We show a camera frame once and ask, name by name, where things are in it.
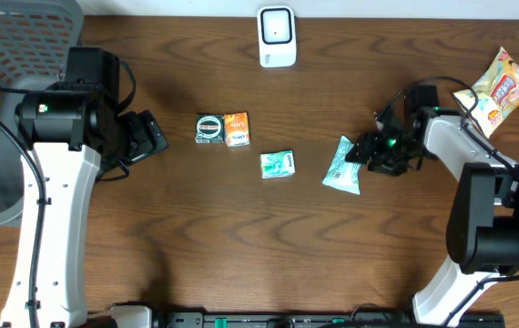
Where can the yellow blue snack bag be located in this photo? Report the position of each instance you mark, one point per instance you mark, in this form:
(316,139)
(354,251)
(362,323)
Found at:
(498,93)

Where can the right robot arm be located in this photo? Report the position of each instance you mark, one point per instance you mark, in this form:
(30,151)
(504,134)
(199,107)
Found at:
(482,235)

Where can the orange juice carton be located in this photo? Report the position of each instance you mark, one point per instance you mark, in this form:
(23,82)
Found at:
(236,127)

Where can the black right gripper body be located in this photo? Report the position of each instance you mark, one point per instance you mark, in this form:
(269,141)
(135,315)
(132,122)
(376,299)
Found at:
(389,153)

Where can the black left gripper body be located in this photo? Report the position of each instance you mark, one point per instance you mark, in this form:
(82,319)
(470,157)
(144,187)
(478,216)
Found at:
(135,140)

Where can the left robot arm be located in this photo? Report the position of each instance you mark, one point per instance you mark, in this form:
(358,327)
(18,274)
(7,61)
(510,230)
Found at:
(72,138)

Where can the white barcode scanner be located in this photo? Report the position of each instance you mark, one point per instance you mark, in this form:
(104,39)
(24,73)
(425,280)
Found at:
(277,36)

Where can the grey plastic mesh basket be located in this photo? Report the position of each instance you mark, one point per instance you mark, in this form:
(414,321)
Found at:
(34,40)

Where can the teal candy wrapper bag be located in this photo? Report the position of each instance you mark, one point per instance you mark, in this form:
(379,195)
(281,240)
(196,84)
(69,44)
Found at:
(342,174)

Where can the round black lidded cup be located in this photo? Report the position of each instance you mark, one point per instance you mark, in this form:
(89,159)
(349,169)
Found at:
(209,129)

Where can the green tissue pack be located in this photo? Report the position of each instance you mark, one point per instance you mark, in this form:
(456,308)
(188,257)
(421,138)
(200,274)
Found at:
(277,165)

